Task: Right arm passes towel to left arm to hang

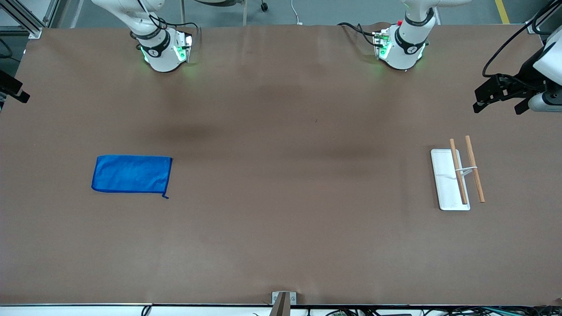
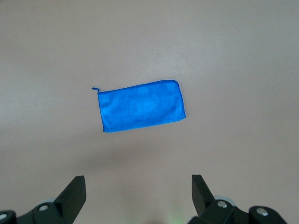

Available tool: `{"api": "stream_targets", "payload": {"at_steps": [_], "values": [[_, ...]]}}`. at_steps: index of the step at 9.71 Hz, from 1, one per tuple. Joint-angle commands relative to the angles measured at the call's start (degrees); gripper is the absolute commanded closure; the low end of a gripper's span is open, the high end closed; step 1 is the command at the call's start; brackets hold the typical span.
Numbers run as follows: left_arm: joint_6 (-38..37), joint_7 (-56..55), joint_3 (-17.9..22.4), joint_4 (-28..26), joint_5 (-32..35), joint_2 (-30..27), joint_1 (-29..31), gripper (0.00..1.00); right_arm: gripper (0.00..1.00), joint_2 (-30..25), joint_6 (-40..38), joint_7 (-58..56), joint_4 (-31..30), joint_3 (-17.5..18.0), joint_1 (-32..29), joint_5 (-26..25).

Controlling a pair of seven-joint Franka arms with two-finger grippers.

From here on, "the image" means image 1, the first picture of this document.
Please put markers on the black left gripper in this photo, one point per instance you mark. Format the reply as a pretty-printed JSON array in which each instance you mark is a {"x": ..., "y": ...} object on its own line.
[{"x": 524, "y": 78}]

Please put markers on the blue microfibre towel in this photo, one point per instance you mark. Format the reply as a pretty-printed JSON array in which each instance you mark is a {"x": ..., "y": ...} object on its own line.
[{"x": 131, "y": 173}]

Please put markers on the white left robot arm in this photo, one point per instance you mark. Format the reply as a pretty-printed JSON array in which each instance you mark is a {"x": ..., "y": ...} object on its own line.
[{"x": 404, "y": 52}]

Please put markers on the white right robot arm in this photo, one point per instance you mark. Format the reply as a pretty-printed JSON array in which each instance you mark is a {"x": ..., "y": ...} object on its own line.
[{"x": 160, "y": 57}]

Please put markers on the white towel rack base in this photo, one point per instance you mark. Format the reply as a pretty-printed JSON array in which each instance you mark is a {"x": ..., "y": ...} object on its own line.
[{"x": 443, "y": 184}]

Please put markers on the aluminium profile frame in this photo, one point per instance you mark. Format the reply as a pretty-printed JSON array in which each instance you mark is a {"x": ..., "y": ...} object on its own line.
[{"x": 26, "y": 24}]

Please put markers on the metal chair frame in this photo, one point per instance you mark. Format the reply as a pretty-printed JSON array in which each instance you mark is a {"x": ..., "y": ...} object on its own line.
[{"x": 245, "y": 13}]

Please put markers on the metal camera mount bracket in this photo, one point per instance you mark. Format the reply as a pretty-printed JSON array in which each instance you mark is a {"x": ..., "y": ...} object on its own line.
[{"x": 283, "y": 303}]

